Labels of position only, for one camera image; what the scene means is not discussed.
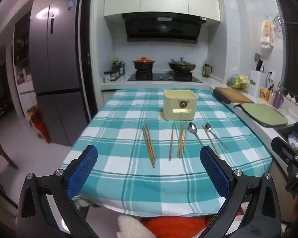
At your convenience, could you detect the small metal spoon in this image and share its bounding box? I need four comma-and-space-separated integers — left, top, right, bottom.
204, 123, 229, 151

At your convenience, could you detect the spice jar rack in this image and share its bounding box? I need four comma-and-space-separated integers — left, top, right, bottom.
104, 68, 121, 83

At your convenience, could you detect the white shelving unit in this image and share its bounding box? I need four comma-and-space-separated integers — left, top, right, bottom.
12, 11, 38, 129

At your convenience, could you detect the plastic bag with yellow contents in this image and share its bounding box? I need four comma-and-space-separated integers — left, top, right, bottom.
226, 68, 250, 91

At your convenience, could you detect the wooden cutting board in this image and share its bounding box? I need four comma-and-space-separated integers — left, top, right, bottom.
215, 87, 254, 104

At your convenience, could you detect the black pot with orange lid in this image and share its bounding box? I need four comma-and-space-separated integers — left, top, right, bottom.
132, 57, 156, 72

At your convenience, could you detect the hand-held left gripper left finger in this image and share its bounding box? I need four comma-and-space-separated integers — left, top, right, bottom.
16, 144, 98, 238

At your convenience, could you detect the grey refrigerator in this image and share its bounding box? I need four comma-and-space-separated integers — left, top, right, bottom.
28, 0, 91, 147

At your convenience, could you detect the green cutting mat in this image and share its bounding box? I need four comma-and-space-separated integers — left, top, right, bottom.
241, 103, 288, 127

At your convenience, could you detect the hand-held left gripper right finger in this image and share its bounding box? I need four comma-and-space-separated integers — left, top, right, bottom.
200, 145, 282, 238

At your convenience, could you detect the small orange box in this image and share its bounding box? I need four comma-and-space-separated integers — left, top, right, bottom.
259, 87, 271, 102

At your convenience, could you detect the black range hood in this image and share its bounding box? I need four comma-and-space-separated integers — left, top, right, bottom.
122, 12, 206, 44

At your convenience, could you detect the dark glass jug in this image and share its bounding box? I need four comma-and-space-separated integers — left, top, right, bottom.
202, 61, 212, 78

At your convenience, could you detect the purple cup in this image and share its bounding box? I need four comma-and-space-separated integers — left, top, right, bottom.
273, 90, 285, 109

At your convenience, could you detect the cream plastic utensil container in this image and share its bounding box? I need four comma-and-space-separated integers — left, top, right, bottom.
160, 89, 198, 122

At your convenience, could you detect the blue patterned bowl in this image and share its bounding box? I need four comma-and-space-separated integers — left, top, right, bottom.
287, 133, 298, 147

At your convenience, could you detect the teal checked tablecloth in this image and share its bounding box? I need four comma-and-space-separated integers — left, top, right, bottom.
61, 88, 274, 217

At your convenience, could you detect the wooden chair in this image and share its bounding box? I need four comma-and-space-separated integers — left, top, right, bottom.
0, 121, 18, 170

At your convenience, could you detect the hanging metal rack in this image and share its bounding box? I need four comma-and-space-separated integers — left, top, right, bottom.
271, 13, 285, 39

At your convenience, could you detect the large metal spoon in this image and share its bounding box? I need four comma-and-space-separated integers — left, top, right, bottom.
187, 122, 205, 149

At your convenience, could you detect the white utensil holder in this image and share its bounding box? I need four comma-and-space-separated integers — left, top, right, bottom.
249, 69, 268, 98

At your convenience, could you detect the hanging printed bag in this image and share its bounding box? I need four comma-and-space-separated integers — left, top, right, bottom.
260, 20, 275, 49

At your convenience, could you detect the white fluffy cloth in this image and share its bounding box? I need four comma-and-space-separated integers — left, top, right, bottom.
117, 214, 149, 238

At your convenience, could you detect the wok with glass lid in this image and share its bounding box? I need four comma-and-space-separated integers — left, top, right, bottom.
167, 57, 197, 73

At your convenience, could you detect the grey spatula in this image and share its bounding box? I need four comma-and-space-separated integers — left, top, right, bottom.
254, 53, 262, 71

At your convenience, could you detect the black gas cooktop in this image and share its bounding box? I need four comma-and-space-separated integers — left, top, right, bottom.
127, 72, 203, 83

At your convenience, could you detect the black tray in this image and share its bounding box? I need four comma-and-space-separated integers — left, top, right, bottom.
212, 88, 232, 104

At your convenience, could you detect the red garment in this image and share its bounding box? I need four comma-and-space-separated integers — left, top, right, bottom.
139, 216, 241, 238

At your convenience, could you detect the red box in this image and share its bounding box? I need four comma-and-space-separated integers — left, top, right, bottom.
30, 109, 51, 143

